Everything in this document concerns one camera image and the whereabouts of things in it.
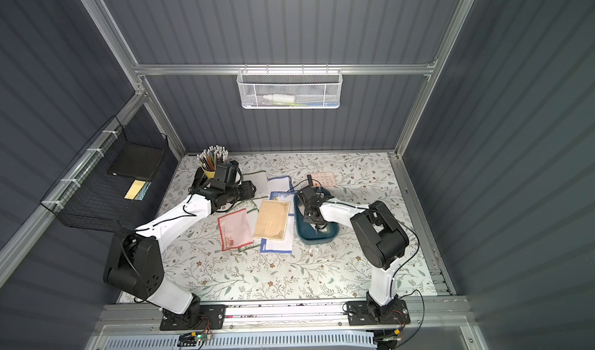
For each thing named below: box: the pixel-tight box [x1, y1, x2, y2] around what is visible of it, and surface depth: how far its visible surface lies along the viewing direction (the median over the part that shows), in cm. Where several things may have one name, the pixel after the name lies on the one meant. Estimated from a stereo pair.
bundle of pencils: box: [196, 144, 229, 172], surface depth 98 cm
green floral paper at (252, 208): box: [245, 198, 261, 248], surface depth 100 cm
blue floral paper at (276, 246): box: [259, 212, 295, 254], surface depth 91 cm
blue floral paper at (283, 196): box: [269, 190, 296, 203], surface depth 104 cm
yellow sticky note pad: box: [123, 179, 152, 201], surface depth 77 cm
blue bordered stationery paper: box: [267, 175, 295, 193], surface depth 111 cm
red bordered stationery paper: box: [217, 208, 254, 252], surface depth 95 cm
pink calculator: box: [309, 171, 337, 188], surface depth 112 cm
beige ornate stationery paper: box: [252, 199, 292, 241], surface depth 96 cm
